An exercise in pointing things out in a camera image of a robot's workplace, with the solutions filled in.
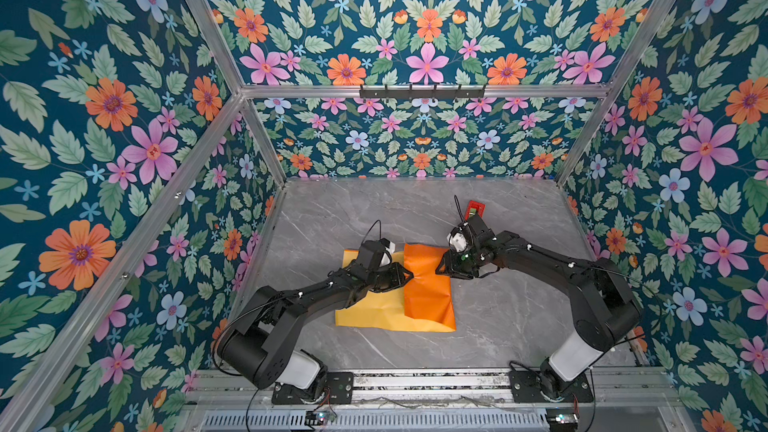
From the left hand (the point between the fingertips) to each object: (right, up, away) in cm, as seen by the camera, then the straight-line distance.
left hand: (417, 273), depth 84 cm
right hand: (+7, 0, +3) cm, 8 cm away
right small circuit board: (+34, -32, -14) cm, 49 cm away
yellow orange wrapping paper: (+2, -7, -3) cm, 8 cm away
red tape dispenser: (+20, +19, +19) cm, 34 cm away
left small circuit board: (-23, -31, -14) cm, 42 cm away
